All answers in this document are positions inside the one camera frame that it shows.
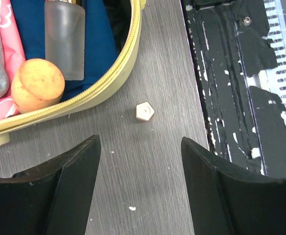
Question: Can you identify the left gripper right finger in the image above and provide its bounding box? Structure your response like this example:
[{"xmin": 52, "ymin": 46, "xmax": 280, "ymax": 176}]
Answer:
[{"xmin": 181, "ymin": 137, "xmax": 286, "ymax": 235}]

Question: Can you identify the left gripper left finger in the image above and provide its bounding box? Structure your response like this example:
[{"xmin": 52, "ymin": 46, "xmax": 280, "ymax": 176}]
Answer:
[{"xmin": 0, "ymin": 135, "xmax": 101, "ymax": 235}]

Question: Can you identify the orange egg-shaped sponge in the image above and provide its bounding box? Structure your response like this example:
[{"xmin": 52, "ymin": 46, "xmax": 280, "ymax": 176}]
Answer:
[{"xmin": 11, "ymin": 58, "xmax": 65, "ymax": 114}]

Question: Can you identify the small brown bottle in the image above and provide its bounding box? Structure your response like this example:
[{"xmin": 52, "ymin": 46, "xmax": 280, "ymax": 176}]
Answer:
[{"xmin": 136, "ymin": 102, "xmax": 155, "ymax": 121}]

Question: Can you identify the pink patterned garment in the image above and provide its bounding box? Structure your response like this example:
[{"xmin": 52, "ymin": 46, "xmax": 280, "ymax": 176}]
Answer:
[{"xmin": 0, "ymin": 0, "xmax": 25, "ymax": 120}]

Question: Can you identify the blue shirt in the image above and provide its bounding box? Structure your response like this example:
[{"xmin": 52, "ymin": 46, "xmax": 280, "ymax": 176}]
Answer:
[{"xmin": 11, "ymin": 0, "xmax": 118, "ymax": 101}]

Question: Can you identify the copper round bottle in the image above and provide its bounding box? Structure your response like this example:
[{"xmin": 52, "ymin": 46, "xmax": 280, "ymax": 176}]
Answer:
[{"xmin": 44, "ymin": 0, "xmax": 85, "ymax": 81}]

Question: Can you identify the yellow suitcase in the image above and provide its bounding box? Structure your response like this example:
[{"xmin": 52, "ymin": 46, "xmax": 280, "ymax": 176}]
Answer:
[{"xmin": 0, "ymin": 0, "xmax": 146, "ymax": 146}]

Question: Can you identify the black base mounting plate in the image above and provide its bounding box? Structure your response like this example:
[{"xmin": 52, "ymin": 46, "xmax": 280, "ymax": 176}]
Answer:
[{"xmin": 181, "ymin": 0, "xmax": 286, "ymax": 174}]

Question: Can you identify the aluminium frame rail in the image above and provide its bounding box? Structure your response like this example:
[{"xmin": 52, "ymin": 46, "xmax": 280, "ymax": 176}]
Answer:
[{"xmin": 231, "ymin": 0, "xmax": 286, "ymax": 178}]

